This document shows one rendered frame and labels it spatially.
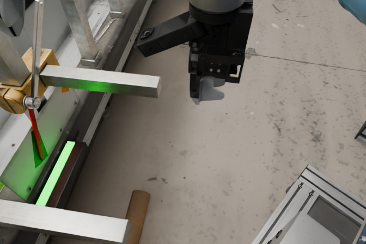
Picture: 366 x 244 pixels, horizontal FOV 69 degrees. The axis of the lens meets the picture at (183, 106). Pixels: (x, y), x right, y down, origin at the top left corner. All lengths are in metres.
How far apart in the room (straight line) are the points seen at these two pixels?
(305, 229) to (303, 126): 1.40
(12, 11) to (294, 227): 0.37
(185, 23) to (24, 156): 0.38
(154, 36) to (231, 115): 1.19
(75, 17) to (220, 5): 0.45
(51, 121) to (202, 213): 0.84
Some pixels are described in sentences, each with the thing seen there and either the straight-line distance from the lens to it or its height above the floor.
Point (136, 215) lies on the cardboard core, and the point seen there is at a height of 0.08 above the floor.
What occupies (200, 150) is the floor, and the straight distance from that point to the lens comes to 1.40.
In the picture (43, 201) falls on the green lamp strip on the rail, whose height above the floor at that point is 0.70.
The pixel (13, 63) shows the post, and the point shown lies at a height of 0.91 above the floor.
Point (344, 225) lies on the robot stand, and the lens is 1.19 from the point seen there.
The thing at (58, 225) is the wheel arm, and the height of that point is 0.82.
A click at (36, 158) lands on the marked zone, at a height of 0.74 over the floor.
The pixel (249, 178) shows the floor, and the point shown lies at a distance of 1.37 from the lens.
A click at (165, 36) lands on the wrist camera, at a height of 0.98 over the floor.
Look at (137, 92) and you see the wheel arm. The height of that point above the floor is 0.84.
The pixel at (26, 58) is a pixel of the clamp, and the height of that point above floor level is 0.87.
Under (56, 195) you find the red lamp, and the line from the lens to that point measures 0.60.
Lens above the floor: 1.21
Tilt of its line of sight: 50 degrees down
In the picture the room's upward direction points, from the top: straight up
